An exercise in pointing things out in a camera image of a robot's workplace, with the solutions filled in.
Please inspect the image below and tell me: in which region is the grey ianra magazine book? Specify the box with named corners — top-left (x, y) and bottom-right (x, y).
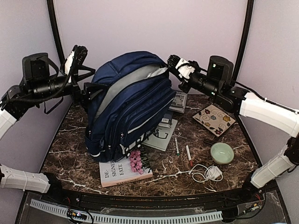
top-left (169, 91), bottom-right (187, 113)

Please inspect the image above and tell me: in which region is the navy blue student backpack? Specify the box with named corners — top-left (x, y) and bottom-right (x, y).
top-left (85, 51), bottom-right (176, 162)

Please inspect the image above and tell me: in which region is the white designer fate book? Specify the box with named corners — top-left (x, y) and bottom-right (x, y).
top-left (99, 150), bottom-right (153, 188)

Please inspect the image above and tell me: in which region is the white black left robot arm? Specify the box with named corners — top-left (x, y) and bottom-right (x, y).
top-left (0, 46), bottom-right (108, 203)

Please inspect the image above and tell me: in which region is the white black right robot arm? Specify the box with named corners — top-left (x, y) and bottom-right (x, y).
top-left (168, 56), bottom-right (299, 203)

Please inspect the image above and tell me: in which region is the dark blue notebook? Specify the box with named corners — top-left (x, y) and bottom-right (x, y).
top-left (159, 110), bottom-right (173, 128)

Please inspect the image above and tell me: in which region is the floral square ceramic plate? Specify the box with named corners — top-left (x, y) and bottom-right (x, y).
top-left (192, 105), bottom-right (236, 137)

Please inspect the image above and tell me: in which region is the green tipped white marker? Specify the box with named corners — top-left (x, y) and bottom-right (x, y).
top-left (174, 137), bottom-right (180, 156)

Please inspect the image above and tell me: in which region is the grey green notebook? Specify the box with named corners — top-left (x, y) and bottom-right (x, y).
top-left (142, 119), bottom-right (178, 152)

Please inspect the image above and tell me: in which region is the pale green ceramic bowl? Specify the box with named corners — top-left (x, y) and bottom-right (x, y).
top-left (210, 142), bottom-right (235, 165)

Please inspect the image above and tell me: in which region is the red tipped white marker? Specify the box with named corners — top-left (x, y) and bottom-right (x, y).
top-left (185, 145), bottom-right (193, 167)

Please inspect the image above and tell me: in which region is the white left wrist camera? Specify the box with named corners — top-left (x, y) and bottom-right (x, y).
top-left (62, 45), bottom-right (88, 75)

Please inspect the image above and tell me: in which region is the black left corner frame post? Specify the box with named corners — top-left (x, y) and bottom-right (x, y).
top-left (46, 0), bottom-right (66, 69)

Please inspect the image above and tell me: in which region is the black corner frame post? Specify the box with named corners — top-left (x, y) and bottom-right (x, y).
top-left (46, 0), bottom-right (66, 69)
top-left (231, 0), bottom-right (254, 84)

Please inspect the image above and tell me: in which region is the white charger with cable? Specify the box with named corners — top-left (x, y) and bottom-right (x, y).
top-left (188, 164), bottom-right (223, 183)

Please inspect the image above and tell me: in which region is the black right corner frame post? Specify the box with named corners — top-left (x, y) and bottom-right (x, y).
top-left (231, 0), bottom-right (254, 84)

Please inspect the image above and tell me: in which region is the black front table rail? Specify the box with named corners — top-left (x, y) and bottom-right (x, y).
top-left (40, 163), bottom-right (253, 210)

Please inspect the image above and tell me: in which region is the white slotted cable duct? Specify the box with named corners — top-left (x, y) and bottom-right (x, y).
top-left (29, 199), bottom-right (223, 224)

